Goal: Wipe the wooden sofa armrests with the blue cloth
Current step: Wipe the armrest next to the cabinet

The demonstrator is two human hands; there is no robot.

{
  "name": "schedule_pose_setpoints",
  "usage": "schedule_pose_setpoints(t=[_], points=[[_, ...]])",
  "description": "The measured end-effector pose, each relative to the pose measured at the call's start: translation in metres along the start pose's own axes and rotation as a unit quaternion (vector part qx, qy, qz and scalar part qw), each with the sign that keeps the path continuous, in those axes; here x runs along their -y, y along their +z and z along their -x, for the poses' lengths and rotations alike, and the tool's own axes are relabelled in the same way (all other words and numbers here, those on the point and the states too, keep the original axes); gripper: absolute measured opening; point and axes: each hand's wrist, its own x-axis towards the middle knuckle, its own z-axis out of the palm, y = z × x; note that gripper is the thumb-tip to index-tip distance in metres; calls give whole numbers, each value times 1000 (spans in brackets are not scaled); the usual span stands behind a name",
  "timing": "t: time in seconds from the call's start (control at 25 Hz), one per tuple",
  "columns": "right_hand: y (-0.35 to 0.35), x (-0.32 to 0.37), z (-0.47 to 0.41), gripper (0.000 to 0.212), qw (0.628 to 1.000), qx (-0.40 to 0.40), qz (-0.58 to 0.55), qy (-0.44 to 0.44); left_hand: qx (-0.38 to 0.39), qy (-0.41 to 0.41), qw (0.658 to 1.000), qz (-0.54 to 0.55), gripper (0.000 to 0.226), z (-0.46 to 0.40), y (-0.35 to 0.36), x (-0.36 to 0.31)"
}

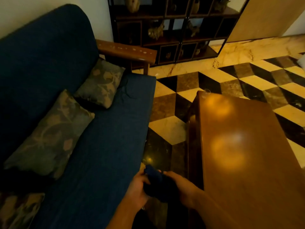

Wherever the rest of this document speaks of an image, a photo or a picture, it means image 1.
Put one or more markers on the person's left hand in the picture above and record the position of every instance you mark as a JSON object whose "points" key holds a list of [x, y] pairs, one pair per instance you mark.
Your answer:
{"points": [[135, 190]]}

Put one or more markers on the person's right hand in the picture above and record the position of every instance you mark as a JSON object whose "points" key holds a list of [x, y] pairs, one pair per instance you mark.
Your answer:
{"points": [[187, 190]]}

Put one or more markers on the dark blue cleaning cloth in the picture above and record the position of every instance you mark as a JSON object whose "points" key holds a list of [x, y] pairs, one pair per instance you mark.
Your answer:
{"points": [[164, 188]]}

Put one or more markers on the person's left forearm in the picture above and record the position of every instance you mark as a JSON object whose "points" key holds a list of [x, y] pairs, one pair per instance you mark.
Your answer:
{"points": [[124, 217]]}

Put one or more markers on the person's right forearm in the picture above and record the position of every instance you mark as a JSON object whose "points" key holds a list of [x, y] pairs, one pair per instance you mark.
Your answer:
{"points": [[214, 214]]}

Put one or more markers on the person's dark trousers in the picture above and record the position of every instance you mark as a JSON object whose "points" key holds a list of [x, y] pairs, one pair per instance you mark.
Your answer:
{"points": [[181, 217]]}

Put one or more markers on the long blue fabric sofa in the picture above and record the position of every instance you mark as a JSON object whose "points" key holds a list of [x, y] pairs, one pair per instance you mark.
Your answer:
{"points": [[107, 152]]}

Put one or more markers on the wooden table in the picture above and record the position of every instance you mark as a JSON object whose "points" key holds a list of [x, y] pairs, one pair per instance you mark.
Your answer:
{"points": [[262, 200]]}

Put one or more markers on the floral throw pillow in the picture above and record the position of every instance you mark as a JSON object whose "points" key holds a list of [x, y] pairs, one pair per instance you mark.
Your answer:
{"points": [[100, 83], [52, 135], [19, 209]]}

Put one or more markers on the dark glass ashtray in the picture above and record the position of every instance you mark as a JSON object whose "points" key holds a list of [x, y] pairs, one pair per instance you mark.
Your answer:
{"points": [[206, 91]]}

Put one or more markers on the dark wooden display cabinet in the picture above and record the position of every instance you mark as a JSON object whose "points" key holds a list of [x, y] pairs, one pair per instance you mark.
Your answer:
{"points": [[182, 39]]}

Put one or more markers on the golden figurine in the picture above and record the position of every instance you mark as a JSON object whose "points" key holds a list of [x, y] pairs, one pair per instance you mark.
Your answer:
{"points": [[192, 28], [156, 30], [195, 5], [220, 4]]}

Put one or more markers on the tan ceramic figurine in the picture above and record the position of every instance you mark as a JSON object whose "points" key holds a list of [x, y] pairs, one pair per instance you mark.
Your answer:
{"points": [[132, 4]]}

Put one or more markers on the light wooden door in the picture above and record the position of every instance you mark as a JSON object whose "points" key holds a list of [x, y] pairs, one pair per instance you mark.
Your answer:
{"points": [[267, 19]]}

